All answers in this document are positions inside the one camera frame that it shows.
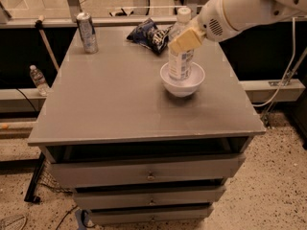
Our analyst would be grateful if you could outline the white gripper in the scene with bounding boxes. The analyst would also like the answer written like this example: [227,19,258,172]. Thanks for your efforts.
[169,0,239,53]

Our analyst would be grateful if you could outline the blue labelled plastic bottle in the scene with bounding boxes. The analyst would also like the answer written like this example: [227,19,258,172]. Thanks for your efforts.
[168,8,194,81]

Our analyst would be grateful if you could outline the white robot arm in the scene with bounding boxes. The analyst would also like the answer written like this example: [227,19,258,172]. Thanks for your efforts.
[169,0,307,53]

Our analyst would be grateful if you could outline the white bowl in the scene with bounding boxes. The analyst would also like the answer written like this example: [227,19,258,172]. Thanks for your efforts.
[160,62,205,98]

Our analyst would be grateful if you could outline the small clear water bottle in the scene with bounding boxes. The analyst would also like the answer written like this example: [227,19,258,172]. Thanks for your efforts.
[30,65,50,97]

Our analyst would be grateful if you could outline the blue chip bag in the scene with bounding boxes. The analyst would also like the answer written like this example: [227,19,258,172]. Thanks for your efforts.
[127,18,171,55]

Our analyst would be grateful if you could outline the silver drink can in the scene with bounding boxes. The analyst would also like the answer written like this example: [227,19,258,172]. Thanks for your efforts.
[76,11,98,54]

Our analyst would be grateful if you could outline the grey drawer cabinet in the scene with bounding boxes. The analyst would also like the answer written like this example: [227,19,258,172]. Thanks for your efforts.
[29,27,264,216]

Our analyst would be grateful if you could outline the top grey drawer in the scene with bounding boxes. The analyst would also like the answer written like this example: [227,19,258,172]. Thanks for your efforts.
[50,154,246,188]

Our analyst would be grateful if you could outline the grey drawer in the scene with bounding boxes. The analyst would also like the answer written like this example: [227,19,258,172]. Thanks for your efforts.
[90,204,213,225]
[50,154,246,188]
[74,186,225,210]

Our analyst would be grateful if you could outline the middle grey drawer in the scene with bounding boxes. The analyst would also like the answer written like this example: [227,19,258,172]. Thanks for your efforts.
[74,186,225,210]

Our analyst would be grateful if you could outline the bottom grey drawer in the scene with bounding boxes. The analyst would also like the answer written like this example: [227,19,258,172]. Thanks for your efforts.
[90,204,213,225]

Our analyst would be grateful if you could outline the black metal stand leg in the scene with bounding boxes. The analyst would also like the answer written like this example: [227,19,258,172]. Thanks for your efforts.
[24,153,45,204]

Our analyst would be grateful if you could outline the white cable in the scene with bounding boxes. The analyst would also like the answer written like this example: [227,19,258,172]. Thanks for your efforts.
[252,16,298,108]

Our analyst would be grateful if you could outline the wooden handled tool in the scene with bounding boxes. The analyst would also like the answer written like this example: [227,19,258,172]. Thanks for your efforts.
[35,15,59,71]

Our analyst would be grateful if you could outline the wire mesh strainer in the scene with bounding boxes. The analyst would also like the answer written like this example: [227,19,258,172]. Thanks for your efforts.
[0,215,27,230]

